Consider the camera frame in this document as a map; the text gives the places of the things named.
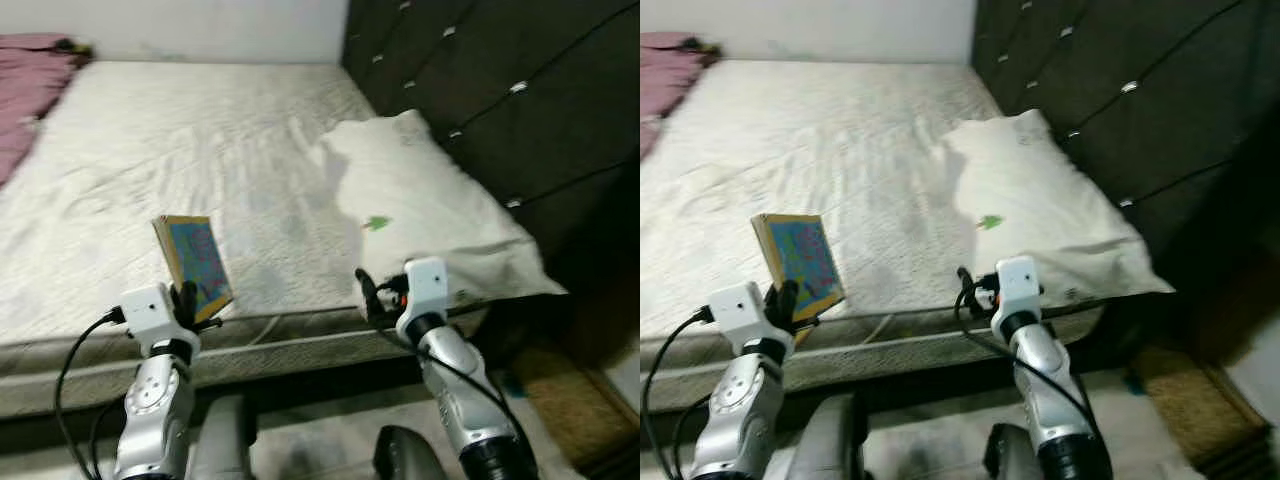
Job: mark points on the silver robot leg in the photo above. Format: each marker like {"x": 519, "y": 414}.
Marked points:
{"x": 222, "y": 445}
{"x": 1015, "y": 455}
{"x": 825, "y": 445}
{"x": 410, "y": 455}

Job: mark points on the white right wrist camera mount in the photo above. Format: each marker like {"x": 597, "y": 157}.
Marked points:
{"x": 1015, "y": 283}
{"x": 425, "y": 285}

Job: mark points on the silver robot left leg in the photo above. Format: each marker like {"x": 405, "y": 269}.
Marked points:
{"x": 222, "y": 445}
{"x": 825, "y": 445}

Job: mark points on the dark tufted headboard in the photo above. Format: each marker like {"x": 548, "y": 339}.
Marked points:
{"x": 1150, "y": 80}
{"x": 520, "y": 80}

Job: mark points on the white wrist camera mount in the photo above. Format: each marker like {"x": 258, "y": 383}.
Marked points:
{"x": 425, "y": 285}
{"x": 1015, "y": 283}
{"x": 148, "y": 310}
{"x": 740, "y": 308}

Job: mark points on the silver robot right leg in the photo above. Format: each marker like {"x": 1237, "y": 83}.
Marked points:
{"x": 1015, "y": 455}
{"x": 410, "y": 455}

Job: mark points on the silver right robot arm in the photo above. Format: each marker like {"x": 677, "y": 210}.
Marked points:
{"x": 1040, "y": 380}
{"x": 450, "y": 380}

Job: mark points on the grey quilted mattress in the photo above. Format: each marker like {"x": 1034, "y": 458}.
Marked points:
{"x": 800, "y": 150}
{"x": 170, "y": 150}

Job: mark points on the pink cartoon print blanket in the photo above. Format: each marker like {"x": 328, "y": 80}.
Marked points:
{"x": 25, "y": 90}
{"x": 665, "y": 80}

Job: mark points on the dark bed base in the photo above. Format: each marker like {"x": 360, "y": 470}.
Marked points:
{"x": 900, "y": 375}
{"x": 300, "y": 385}

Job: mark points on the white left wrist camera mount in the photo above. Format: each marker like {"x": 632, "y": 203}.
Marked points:
{"x": 740, "y": 308}
{"x": 148, "y": 310}

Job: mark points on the colourful children's book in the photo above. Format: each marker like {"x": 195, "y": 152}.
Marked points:
{"x": 800, "y": 260}
{"x": 195, "y": 260}

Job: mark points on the white pillow with tree print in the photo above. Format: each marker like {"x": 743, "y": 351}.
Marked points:
{"x": 1040, "y": 190}
{"x": 420, "y": 190}

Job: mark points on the small blue scrap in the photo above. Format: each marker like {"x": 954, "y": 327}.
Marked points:
{"x": 514, "y": 382}
{"x": 1133, "y": 381}

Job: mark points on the brown floor mat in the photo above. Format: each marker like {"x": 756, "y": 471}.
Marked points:
{"x": 1190, "y": 410}
{"x": 560, "y": 410}

